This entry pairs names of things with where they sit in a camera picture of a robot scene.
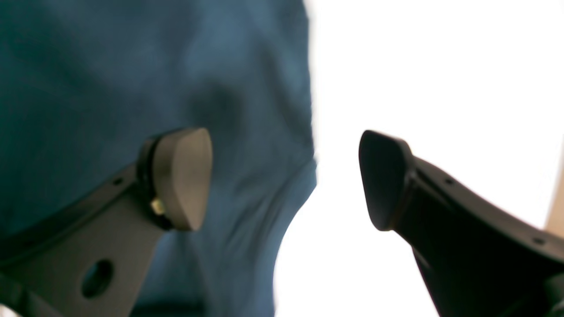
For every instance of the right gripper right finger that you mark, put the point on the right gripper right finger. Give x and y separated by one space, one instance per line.
476 260

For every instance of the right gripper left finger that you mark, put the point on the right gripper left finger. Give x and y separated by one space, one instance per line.
90 259

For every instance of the dark teal t-shirt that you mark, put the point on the dark teal t-shirt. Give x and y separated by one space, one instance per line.
85 82

